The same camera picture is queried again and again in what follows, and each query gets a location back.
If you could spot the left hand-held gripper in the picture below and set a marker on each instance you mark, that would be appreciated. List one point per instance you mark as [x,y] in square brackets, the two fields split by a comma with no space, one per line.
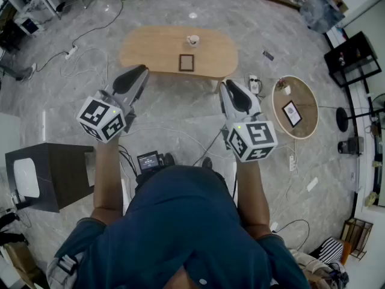
[100,119]

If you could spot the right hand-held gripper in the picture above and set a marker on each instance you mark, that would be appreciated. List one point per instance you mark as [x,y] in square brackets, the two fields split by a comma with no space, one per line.
[258,137]

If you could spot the brown picture frame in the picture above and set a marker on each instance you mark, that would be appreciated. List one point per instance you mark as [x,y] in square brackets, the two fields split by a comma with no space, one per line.
[186,62]

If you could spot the person's left forearm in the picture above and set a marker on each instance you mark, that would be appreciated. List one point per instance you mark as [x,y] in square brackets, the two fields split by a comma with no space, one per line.
[108,176]

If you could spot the person's right forearm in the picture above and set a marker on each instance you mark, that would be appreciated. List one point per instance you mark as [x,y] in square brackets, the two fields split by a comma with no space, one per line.
[251,197]

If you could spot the wooden coffee table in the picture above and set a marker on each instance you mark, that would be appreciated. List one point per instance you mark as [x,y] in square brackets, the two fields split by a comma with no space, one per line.
[150,50]

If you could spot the white power strip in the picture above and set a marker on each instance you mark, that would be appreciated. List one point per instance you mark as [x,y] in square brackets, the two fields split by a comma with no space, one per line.
[253,84]
[71,52]
[292,162]

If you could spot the small potted plant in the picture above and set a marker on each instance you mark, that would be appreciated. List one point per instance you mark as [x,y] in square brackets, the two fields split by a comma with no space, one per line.
[284,86]

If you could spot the black phone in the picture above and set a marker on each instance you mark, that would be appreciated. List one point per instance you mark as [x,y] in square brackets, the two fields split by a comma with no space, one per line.
[268,55]

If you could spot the black framed picture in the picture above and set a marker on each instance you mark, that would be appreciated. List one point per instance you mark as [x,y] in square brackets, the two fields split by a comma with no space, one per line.
[291,114]

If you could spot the round wooden side table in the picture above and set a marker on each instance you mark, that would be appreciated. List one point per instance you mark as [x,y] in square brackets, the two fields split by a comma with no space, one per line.
[300,92]

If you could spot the person's right shoe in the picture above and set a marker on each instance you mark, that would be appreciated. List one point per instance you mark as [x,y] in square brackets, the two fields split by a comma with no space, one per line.
[207,162]

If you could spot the person's shoe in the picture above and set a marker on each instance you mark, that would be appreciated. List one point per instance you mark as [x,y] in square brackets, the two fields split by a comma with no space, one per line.
[207,162]
[169,159]

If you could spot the white mug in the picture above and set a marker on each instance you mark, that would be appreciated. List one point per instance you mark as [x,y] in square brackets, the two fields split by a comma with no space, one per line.
[193,40]

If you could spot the black screen device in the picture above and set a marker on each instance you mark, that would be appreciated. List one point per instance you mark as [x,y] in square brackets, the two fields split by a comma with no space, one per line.
[148,160]

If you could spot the person's left shoe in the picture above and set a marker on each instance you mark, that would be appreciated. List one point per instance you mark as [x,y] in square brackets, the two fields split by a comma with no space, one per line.
[169,159]

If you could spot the black standing fan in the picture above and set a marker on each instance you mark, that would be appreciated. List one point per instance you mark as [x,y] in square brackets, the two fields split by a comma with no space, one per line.
[342,119]

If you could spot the black side cabinet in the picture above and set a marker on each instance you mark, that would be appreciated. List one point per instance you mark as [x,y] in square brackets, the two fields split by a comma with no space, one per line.
[69,173]

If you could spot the white rectangular block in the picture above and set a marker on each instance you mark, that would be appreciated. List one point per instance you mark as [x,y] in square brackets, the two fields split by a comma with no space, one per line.
[312,184]

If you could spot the dark small appliance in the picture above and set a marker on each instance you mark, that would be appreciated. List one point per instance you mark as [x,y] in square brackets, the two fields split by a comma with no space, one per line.
[350,145]

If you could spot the black shelf unit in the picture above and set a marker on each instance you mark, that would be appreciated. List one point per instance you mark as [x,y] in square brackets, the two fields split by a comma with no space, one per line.
[352,59]

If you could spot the blue painting canvas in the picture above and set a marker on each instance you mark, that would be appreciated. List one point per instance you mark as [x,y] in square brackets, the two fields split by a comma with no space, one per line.
[322,11]

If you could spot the person's torso in blue shirt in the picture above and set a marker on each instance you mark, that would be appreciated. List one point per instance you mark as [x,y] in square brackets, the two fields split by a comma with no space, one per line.
[180,221]

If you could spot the white router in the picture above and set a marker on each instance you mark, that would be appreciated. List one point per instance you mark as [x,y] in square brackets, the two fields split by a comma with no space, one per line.
[26,178]

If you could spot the striped black white cloth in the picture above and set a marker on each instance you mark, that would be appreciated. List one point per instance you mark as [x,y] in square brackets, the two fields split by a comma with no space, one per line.
[329,250]

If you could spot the pile of light fabric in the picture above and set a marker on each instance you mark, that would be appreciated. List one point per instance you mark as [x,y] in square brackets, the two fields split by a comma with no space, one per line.
[306,266]

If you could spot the cardboard box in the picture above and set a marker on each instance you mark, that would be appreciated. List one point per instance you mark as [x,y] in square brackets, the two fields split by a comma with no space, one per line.
[21,260]

